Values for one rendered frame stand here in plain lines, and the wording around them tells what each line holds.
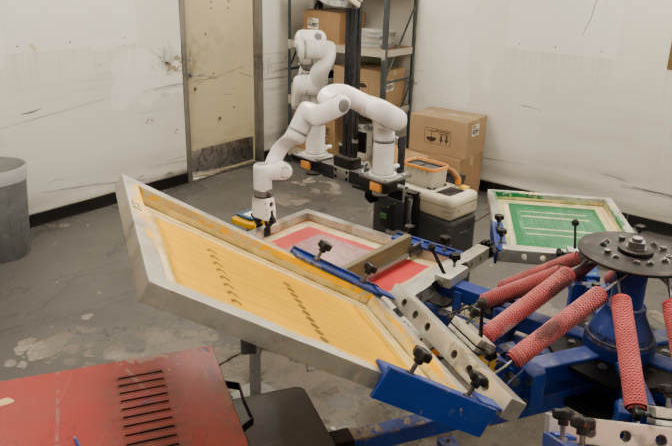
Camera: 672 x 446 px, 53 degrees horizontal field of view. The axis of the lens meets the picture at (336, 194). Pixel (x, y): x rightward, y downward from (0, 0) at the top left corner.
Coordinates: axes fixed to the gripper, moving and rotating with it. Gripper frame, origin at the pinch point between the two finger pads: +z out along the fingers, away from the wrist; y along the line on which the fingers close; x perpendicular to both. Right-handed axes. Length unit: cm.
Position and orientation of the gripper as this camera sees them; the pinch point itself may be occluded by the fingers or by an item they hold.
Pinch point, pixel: (263, 229)
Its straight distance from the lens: 279.8
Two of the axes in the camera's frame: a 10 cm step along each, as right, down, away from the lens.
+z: -0.2, 9.4, 3.3
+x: -6.3, 2.4, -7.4
